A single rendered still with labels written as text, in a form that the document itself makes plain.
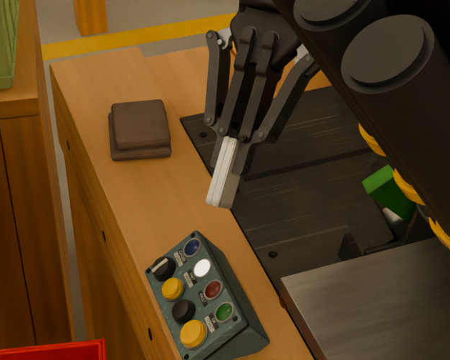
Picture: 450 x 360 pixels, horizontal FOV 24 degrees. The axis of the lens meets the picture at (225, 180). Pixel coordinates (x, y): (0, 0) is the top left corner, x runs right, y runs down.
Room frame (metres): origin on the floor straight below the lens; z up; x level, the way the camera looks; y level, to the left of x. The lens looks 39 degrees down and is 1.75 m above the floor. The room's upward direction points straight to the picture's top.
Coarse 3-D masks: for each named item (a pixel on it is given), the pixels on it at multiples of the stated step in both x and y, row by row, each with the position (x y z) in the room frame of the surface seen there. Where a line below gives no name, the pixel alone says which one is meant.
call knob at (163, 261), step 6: (162, 258) 0.84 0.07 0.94; (168, 258) 0.84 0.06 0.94; (156, 264) 0.84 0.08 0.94; (162, 264) 0.84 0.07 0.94; (168, 264) 0.83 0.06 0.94; (156, 270) 0.83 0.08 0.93; (162, 270) 0.83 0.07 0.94; (168, 270) 0.83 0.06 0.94; (156, 276) 0.83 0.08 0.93; (162, 276) 0.83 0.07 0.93
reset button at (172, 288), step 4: (168, 280) 0.81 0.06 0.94; (172, 280) 0.81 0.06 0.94; (176, 280) 0.81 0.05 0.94; (164, 284) 0.81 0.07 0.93; (168, 284) 0.81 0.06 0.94; (172, 284) 0.80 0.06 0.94; (176, 284) 0.80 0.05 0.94; (180, 284) 0.80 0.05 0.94; (164, 288) 0.80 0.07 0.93; (168, 288) 0.80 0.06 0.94; (172, 288) 0.80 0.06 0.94; (176, 288) 0.80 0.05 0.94; (180, 288) 0.80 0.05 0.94; (164, 292) 0.80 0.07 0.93; (168, 292) 0.80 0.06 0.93; (172, 292) 0.80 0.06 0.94; (176, 292) 0.80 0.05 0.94; (180, 292) 0.80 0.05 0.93; (168, 296) 0.80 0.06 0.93; (172, 296) 0.79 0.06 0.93; (176, 296) 0.79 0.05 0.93
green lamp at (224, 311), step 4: (224, 304) 0.76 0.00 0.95; (228, 304) 0.76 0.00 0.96; (220, 308) 0.76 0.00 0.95; (224, 308) 0.75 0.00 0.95; (228, 308) 0.75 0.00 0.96; (216, 312) 0.75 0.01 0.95; (220, 312) 0.75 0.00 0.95; (224, 312) 0.75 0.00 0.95; (228, 312) 0.75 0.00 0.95; (216, 316) 0.75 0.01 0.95; (220, 316) 0.75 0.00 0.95; (224, 316) 0.74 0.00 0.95; (228, 316) 0.74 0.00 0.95; (220, 320) 0.74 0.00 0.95
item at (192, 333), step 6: (186, 324) 0.75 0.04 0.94; (192, 324) 0.74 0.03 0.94; (198, 324) 0.74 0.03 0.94; (186, 330) 0.74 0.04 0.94; (192, 330) 0.74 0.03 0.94; (198, 330) 0.74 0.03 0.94; (204, 330) 0.74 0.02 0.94; (180, 336) 0.74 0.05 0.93; (186, 336) 0.73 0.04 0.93; (192, 336) 0.73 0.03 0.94; (198, 336) 0.73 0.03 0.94; (186, 342) 0.73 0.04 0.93; (192, 342) 0.73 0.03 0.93; (198, 342) 0.73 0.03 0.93
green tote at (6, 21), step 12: (0, 0) 1.40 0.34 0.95; (12, 0) 1.58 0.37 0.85; (0, 12) 1.40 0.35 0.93; (12, 12) 1.52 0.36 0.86; (0, 24) 1.40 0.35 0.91; (12, 24) 1.52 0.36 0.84; (0, 36) 1.40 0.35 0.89; (12, 36) 1.50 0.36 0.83; (0, 48) 1.40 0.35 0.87; (12, 48) 1.44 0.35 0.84; (0, 60) 1.40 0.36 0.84; (12, 60) 1.44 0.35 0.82; (0, 72) 1.40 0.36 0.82; (12, 72) 1.41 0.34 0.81; (0, 84) 1.40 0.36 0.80; (12, 84) 1.41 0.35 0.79
